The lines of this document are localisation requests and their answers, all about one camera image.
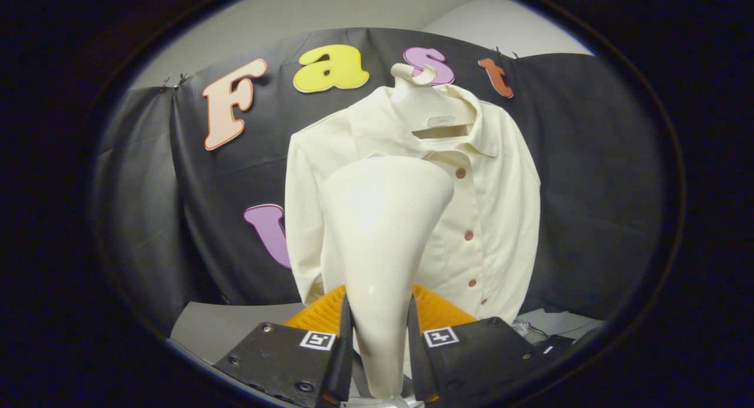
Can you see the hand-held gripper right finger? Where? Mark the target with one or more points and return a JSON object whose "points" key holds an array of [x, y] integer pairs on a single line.
{"points": [[417, 361]]}

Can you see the grey cabinet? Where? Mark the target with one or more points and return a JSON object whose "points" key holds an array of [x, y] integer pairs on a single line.
{"points": [[224, 328]]}

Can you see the white garment steamer head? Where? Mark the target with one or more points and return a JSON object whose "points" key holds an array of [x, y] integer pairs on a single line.
{"points": [[383, 249]]}

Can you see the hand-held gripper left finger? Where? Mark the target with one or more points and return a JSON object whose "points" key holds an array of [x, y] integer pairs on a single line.
{"points": [[343, 361]]}

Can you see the cream button-up shirt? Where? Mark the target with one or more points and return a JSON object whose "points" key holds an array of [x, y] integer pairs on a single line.
{"points": [[495, 208]]}

